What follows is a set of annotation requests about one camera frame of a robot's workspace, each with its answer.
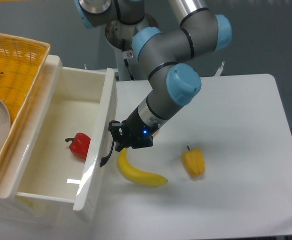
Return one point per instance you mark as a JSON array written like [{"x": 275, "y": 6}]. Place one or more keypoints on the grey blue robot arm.
[{"x": 162, "y": 56}]

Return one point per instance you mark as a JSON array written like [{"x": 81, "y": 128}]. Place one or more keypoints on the yellow banana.
[{"x": 136, "y": 175}]

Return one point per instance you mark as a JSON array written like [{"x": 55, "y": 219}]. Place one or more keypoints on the yellow bell pepper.
[{"x": 193, "y": 162}]

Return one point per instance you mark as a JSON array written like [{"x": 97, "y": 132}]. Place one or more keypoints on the white top drawer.
[{"x": 63, "y": 169}]

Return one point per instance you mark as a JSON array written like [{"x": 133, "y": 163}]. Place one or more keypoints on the red bell pepper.
[{"x": 79, "y": 145}]

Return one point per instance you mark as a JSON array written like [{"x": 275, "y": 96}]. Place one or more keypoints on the yellow woven basket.
[{"x": 21, "y": 61}]

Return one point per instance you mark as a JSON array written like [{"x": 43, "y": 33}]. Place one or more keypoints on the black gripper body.
[{"x": 134, "y": 126}]

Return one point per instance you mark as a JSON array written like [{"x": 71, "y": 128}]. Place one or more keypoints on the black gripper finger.
[
  {"x": 140, "y": 142},
  {"x": 117, "y": 132}
]

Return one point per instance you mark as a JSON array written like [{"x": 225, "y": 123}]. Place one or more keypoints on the white drawer cabinet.
[{"x": 18, "y": 153}]

